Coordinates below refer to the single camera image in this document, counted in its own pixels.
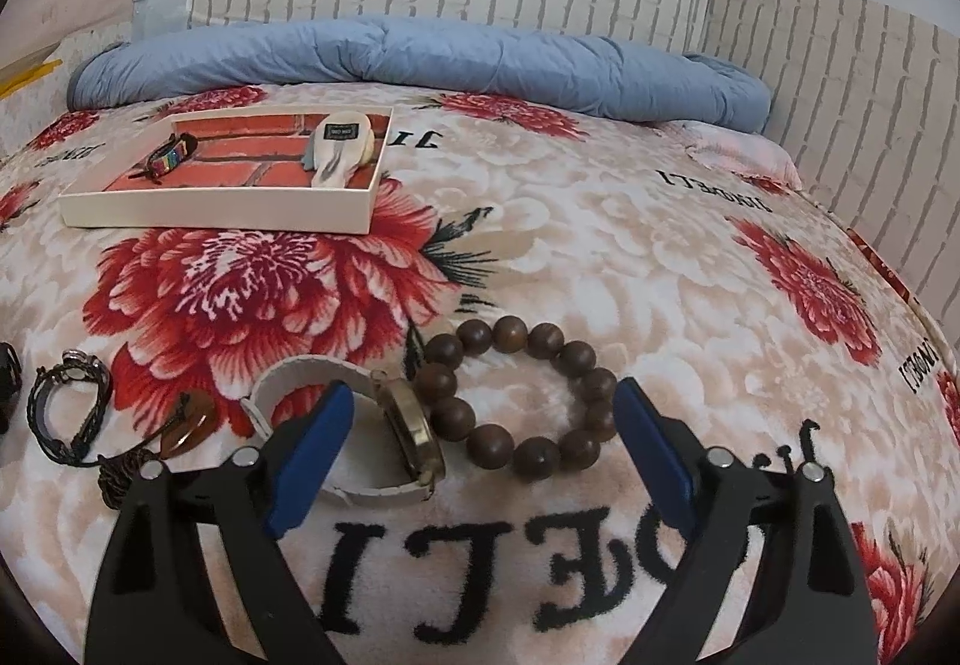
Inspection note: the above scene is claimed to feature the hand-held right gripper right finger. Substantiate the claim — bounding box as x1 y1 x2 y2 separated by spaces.
611 376 878 665

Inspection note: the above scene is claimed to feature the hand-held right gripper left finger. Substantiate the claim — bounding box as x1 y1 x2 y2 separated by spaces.
84 381 355 665

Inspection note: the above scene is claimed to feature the black cord bracelet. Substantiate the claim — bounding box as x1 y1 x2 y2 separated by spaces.
26 348 115 465

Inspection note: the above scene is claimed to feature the white shallow box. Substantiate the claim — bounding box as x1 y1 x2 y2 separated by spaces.
58 104 395 235

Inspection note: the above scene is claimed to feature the black scrunchie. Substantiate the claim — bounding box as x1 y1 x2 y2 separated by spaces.
0 341 23 437

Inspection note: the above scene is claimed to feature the floral printed blanket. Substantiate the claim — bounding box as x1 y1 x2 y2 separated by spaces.
0 81 960 665

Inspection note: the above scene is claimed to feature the red patterned bed edge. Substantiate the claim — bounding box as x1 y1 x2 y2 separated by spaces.
846 226 946 343

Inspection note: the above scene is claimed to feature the pink floral pillow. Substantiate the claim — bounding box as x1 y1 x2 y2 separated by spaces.
679 119 800 193

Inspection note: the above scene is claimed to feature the white fabric pouch with label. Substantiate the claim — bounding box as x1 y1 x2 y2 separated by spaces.
306 111 376 190

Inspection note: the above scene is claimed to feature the blue duvet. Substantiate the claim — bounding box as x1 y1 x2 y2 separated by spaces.
66 14 773 133

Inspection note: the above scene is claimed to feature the yellow strip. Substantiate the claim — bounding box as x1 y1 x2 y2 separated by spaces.
0 59 65 100

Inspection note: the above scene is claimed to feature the brown pendant cord necklace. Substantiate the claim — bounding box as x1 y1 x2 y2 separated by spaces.
97 389 218 508

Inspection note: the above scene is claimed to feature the rainbow woven bracelet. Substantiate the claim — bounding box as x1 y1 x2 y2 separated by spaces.
129 136 200 182

